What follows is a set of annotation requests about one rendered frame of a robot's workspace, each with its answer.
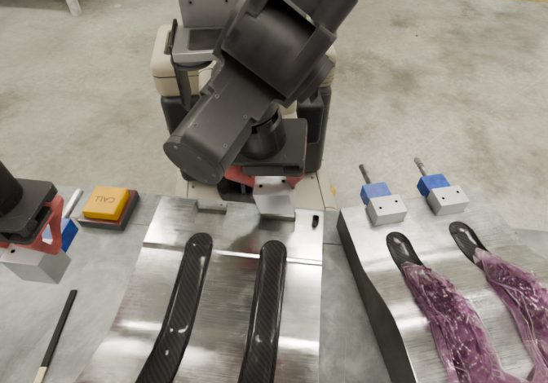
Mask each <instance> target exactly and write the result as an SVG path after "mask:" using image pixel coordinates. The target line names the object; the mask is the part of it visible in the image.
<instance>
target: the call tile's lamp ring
mask: <svg viewBox="0 0 548 383"><path fill-rule="evenodd" d="M127 190H128V189H127ZM128 192H130V193H131V194H130V197H129V199H128V201H127V202H126V205H125V207H124V209H123V210H122V214H121V216H120V218H119V219H118V221H113V220H104V219H96V218H84V214H83V213H81V215H80V217H79V218H78V221H84V222H100V223H108V224H117V225H120V224H121V222H122V219H123V218H124V216H125V214H126V211H127V210H128V208H129V205H130V203H131V201H132V199H133V197H134V195H135V193H136V190H128Z"/></svg>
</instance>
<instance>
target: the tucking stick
mask: <svg viewBox="0 0 548 383"><path fill-rule="evenodd" d="M76 293H77V290H76V289H72V290H70V293H69V295H68V298H67V301H66V302H65V305H64V309H63V311H62V313H61V316H60V319H59V321H58V324H57V325H56V328H55V331H54V333H53V336H52V338H51V341H50V344H49V346H48V348H47V350H46V353H45V356H44V358H43V361H42V364H41V366H40V368H39V370H38V374H37V376H36V378H35V381H34V383H42V381H43V378H44V376H45V374H46V370H47V368H48V365H49V363H50V361H51V357H52V355H53V353H54V350H55V347H56V344H57V342H58V340H59V338H60V334H61V332H62V329H63V327H64V324H65V321H66V319H67V317H68V314H69V311H70V308H71V306H72V304H73V300H74V298H75V296H76Z"/></svg>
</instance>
